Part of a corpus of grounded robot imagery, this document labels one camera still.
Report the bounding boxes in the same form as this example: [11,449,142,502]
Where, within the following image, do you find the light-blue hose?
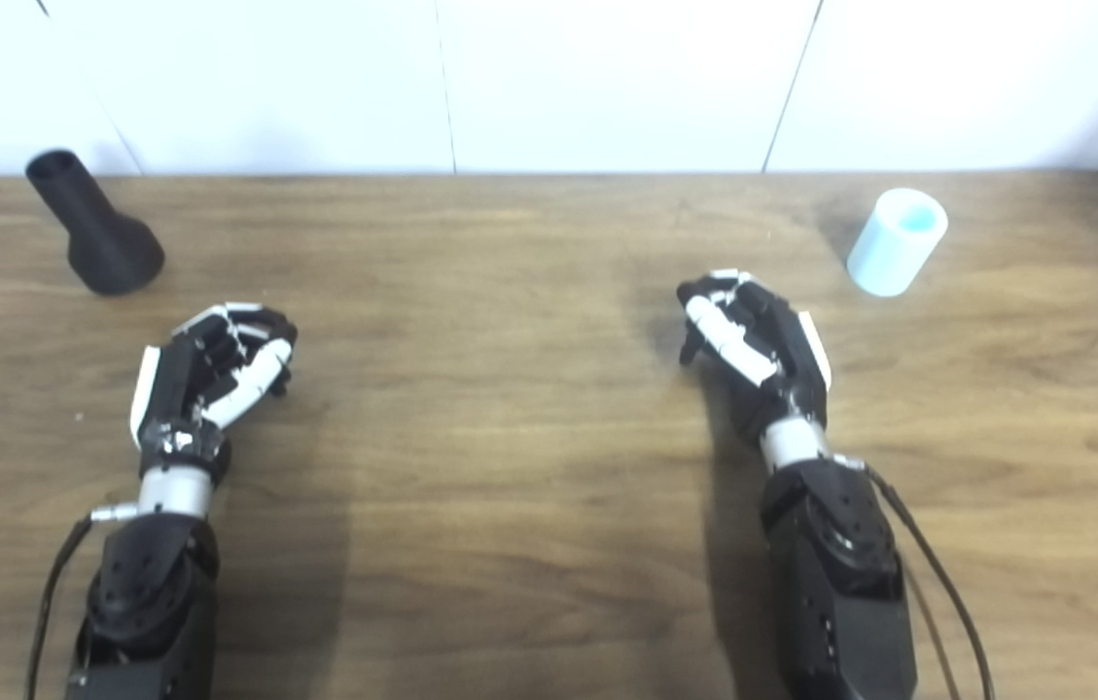
[846,188,949,298]

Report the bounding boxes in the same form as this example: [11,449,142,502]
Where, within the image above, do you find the black nozzle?
[25,149,165,297]

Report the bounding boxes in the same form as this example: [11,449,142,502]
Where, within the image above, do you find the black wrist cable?
[25,502,139,700]
[832,454,997,700]

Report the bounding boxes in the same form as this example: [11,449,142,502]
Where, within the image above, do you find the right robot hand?
[677,269,833,450]

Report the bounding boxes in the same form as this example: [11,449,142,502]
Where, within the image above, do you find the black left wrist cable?
[25,502,139,700]

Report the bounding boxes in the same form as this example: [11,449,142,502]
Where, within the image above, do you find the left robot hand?
[128,302,300,479]

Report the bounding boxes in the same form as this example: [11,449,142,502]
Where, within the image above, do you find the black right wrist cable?
[832,454,997,700]

